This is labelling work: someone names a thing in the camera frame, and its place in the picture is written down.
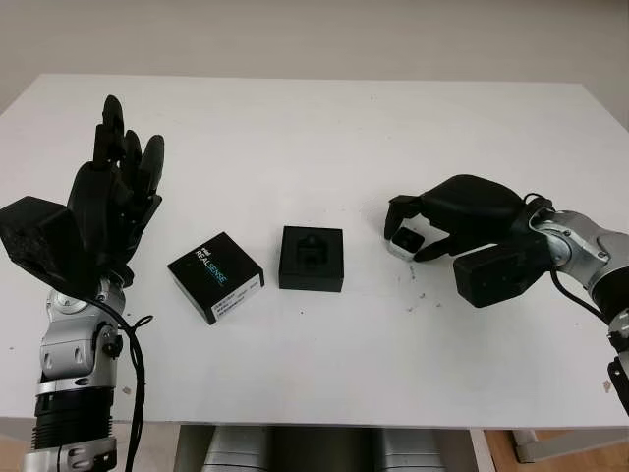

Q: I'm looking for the grey and black robot torso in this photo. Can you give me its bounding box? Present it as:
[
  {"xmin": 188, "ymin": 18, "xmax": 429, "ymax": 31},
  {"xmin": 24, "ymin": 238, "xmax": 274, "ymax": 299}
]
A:
[{"xmin": 203, "ymin": 425, "xmax": 471, "ymax": 472}]

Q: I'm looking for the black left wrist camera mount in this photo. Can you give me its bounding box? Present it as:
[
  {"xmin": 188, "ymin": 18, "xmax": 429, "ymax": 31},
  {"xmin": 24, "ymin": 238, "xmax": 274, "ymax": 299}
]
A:
[{"xmin": 0, "ymin": 195, "xmax": 107, "ymax": 304}]

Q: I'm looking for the black box base with foam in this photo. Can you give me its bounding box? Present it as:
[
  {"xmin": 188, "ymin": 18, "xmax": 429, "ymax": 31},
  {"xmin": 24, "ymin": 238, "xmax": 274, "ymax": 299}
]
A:
[{"xmin": 277, "ymin": 224, "xmax": 344, "ymax": 292}]

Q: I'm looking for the small silver depth camera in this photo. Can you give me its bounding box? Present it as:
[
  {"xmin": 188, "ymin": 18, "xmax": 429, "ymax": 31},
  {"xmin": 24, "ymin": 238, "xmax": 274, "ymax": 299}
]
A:
[{"xmin": 387, "ymin": 227, "xmax": 427, "ymax": 260}]

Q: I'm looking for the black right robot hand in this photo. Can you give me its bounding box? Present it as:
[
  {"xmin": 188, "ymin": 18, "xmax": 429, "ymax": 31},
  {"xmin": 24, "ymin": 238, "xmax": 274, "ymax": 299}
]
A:
[{"xmin": 384, "ymin": 174, "xmax": 530, "ymax": 265}]

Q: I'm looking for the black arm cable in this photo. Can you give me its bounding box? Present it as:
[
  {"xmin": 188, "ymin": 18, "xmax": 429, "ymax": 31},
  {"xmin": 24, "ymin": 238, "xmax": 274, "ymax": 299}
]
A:
[
  {"xmin": 83, "ymin": 289, "xmax": 156, "ymax": 472},
  {"xmin": 521, "ymin": 192, "xmax": 620, "ymax": 335}
]

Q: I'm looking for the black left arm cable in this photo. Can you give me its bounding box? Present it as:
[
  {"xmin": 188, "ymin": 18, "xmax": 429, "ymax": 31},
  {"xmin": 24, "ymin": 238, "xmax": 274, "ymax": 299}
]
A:
[{"xmin": 83, "ymin": 289, "xmax": 156, "ymax": 472}]

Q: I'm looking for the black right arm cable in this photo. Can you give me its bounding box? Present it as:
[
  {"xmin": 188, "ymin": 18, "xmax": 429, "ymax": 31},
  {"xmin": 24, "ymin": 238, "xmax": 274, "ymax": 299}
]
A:
[{"xmin": 521, "ymin": 192, "xmax": 620, "ymax": 335}]

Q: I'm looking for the black RealSense box lid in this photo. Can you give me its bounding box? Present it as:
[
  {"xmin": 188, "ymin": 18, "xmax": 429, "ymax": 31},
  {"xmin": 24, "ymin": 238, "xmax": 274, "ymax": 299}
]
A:
[{"xmin": 166, "ymin": 230, "xmax": 266, "ymax": 325}]

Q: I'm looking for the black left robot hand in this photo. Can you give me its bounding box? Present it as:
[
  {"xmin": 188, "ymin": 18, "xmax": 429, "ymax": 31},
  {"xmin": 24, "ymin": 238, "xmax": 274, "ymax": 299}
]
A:
[{"xmin": 66, "ymin": 93, "xmax": 166, "ymax": 287}]

